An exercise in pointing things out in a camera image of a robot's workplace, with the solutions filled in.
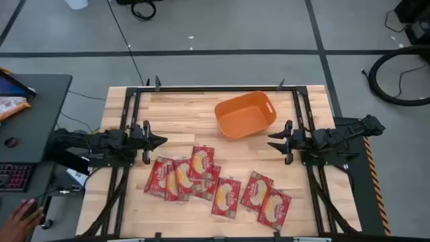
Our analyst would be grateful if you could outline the coiled black cable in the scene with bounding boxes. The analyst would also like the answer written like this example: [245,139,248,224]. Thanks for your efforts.
[130,0,157,22]

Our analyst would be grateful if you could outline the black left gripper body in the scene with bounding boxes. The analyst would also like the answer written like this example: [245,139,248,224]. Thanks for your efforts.
[129,120,151,165]

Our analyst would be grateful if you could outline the laptop screen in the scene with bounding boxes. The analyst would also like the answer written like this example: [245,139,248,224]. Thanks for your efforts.
[0,69,37,100]

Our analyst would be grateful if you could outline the person's hand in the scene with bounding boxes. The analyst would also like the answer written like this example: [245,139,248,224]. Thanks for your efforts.
[0,198,44,242]

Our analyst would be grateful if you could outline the dark grey desk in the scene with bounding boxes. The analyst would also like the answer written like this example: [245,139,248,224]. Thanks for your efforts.
[0,73,73,242]

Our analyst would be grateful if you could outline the large black hose loop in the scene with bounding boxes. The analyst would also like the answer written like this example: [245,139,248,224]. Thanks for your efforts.
[368,45,430,108]

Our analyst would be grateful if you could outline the keyboard with red backlight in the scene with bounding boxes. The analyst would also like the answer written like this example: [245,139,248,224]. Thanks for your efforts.
[0,163,34,192]

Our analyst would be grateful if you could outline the black hazard-striped base plate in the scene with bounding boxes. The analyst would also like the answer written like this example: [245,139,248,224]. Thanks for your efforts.
[334,116,392,236]

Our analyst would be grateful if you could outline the black equipment case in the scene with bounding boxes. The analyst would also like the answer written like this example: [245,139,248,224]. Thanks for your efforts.
[393,0,430,46]

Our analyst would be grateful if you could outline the orange plastic basket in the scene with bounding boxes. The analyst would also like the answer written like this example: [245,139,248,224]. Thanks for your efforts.
[214,90,277,140]

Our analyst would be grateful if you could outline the white paper label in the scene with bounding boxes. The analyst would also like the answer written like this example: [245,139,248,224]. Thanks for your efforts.
[65,167,89,188]

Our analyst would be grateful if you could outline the orange snack bag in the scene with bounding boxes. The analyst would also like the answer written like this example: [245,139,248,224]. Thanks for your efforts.
[0,96,32,122]

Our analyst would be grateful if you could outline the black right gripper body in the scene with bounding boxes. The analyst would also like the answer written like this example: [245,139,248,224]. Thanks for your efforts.
[284,120,308,165]

